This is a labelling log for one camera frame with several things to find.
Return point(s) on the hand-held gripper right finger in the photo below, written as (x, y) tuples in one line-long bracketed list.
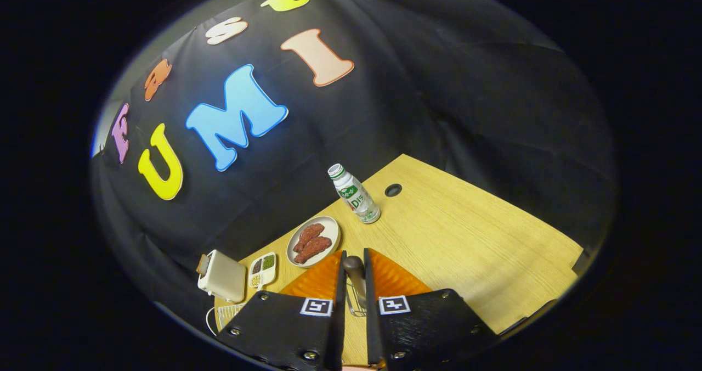
[(428, 327)]

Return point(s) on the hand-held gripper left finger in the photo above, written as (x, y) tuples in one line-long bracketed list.
[(279, 327)]

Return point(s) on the beige round dish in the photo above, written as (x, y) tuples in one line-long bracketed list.
[(330, 229)]

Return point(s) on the pile of yellow soybeans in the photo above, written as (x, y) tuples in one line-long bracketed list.
[(255, 280)]

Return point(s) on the white divided snack tray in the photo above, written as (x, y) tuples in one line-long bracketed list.
[(262, 275)]

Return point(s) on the pile of dark beans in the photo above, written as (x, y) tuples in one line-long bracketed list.
[(256, 265)]

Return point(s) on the pile of green beans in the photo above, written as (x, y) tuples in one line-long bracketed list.
[(268, 261)]

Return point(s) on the white toaster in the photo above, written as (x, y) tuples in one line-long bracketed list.
[(225, 277)]

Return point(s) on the red meat slice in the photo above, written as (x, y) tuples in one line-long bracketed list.
[(309, 236), (313, 249)]

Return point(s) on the bread slice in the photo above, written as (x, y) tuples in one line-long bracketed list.
[(203, 264)]

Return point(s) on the white drink bottle green label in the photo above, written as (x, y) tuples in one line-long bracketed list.
[(356, 195)]

